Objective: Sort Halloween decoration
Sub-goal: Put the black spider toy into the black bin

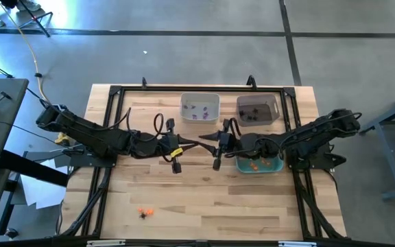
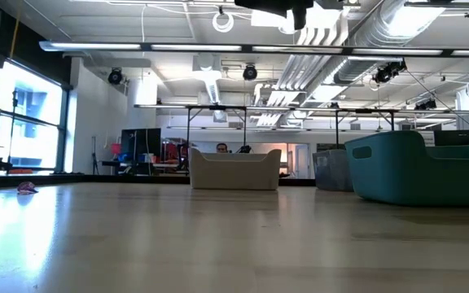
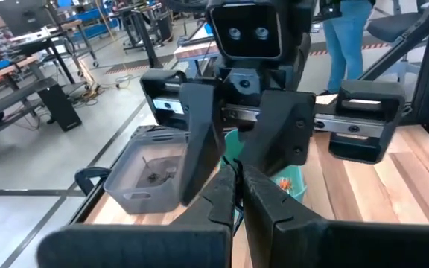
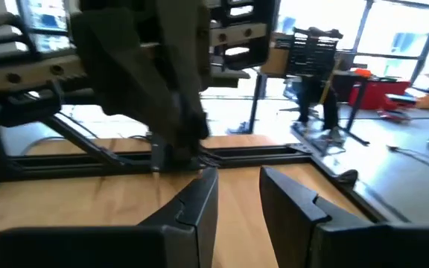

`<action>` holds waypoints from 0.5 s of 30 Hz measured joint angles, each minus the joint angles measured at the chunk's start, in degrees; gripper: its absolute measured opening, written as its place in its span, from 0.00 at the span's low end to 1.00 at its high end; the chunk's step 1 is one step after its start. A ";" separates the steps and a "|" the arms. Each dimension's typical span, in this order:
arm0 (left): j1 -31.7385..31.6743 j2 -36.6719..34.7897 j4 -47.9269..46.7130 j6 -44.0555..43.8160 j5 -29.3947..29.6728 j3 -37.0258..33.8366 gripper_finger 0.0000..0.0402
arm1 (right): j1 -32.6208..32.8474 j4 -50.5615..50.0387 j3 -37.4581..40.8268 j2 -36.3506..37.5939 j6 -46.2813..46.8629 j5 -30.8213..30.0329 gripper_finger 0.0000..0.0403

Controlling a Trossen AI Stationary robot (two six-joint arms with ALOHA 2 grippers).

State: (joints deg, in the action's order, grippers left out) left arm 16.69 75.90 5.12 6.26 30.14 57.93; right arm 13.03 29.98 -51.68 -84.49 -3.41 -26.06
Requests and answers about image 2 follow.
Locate black computer monitor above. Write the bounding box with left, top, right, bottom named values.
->
left=433, top=129, right=469, bottom=147
left=121, top=128, right=162, bottom=164

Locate overhead LED light bar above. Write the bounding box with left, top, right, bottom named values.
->
left=38, top=40, right=469, bottom=58

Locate black window frame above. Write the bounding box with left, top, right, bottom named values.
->
left=0, top=60, right=72, bottom=174

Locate black background rig frame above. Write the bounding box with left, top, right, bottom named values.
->
left=335, top=107, right=396, bottom=132
left=185, top=104, right=248, bottom=155

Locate black ceiling spotlight cluster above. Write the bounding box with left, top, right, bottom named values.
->
left=371, top=59, right=408, bottom=85

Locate silver ventilation duct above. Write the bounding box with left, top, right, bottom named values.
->
left=331, top=0, right=443, bottom=85

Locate grey translucent plastic bin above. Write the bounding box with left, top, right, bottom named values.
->
left=312, top=148, right=354, bottom=192

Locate white cable coil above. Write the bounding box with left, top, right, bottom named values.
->
left=212, top=11, right=235, bottom=34

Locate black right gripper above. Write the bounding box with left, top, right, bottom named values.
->
left=234, top=0, right=315, bottom=31

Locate white ceiling duct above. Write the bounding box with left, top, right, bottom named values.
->
left=193, top=52, right=223, bottom=105

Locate white plastic bin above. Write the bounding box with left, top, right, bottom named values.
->
left=188, top=148, right=283, bottom=191

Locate black pole stand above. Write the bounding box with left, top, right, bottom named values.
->
left=7, top=89, right=20, bottom=176

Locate black tripod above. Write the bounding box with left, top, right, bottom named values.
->
left=90, top=135, right=100, bottom=176

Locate teal plastic bin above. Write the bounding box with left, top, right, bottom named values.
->
left=344, top=130, right=469, bottom=208

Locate black aluminium rig frame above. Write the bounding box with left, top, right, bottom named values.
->
left=0, top=173, right=317, bottom=189

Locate purple plastic witch hat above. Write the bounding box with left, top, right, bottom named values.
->
left=16, top=181, right=39, bottom=195

